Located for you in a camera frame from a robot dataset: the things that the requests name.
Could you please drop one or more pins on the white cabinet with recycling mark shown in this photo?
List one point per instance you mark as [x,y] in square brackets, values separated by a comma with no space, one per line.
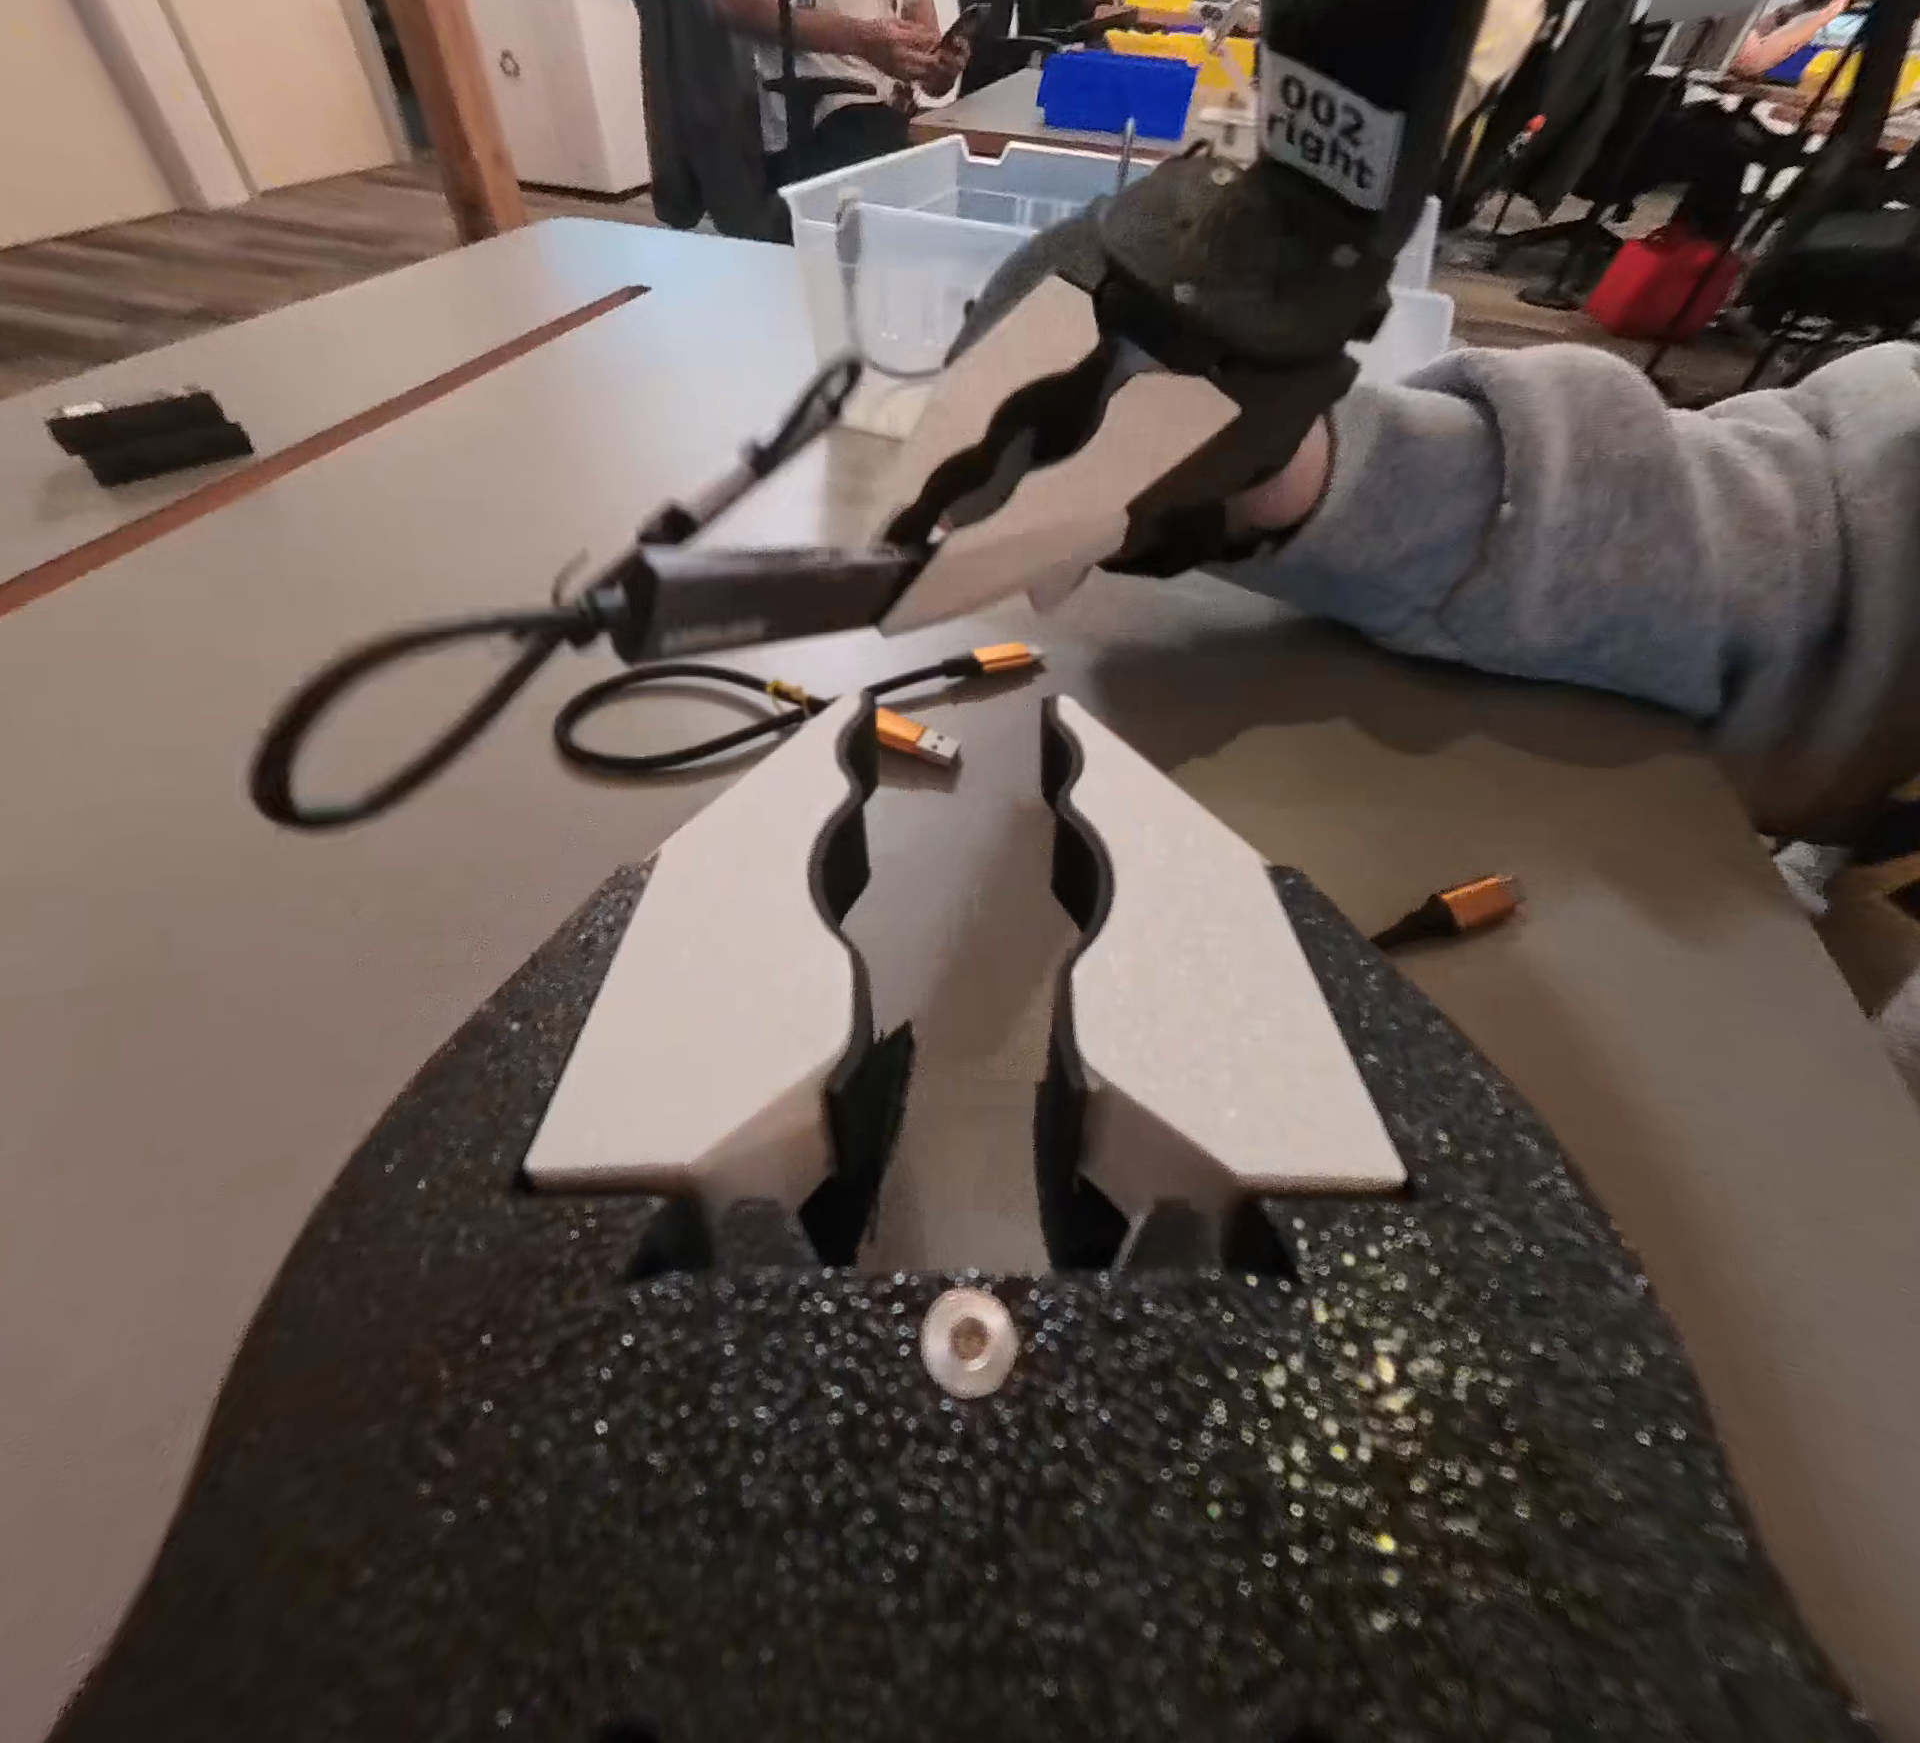
[563,79]

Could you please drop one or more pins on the small black ribbed block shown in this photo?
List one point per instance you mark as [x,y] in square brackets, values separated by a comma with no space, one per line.
[152,435]

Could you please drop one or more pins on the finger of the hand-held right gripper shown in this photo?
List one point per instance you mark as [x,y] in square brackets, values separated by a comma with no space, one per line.
[1081,499]
[1006,377]

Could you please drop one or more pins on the clear plastic storage bin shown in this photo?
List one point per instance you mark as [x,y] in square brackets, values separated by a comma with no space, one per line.
[901,258]

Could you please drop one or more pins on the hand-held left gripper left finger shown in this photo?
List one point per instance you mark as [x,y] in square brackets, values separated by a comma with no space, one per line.
[719,993]

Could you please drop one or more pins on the blue plastic bin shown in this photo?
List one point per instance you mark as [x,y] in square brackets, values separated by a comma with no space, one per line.
[1117,92]

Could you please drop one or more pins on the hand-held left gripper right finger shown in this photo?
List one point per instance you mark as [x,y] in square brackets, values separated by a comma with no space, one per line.
[1215,1009]

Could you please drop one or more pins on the person's right forearm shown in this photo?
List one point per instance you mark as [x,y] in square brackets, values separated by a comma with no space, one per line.
[1620,528]

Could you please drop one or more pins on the person's right hand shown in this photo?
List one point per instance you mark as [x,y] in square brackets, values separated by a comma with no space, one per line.
[1294,483]

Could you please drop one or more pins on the black jacket on chair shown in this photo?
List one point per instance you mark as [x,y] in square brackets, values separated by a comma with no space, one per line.
[683,48]

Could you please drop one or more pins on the red bag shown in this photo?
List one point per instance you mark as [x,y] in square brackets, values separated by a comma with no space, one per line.
[1662,286]

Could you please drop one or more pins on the wooden post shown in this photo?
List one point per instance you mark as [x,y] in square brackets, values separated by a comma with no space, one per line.
[434,18]

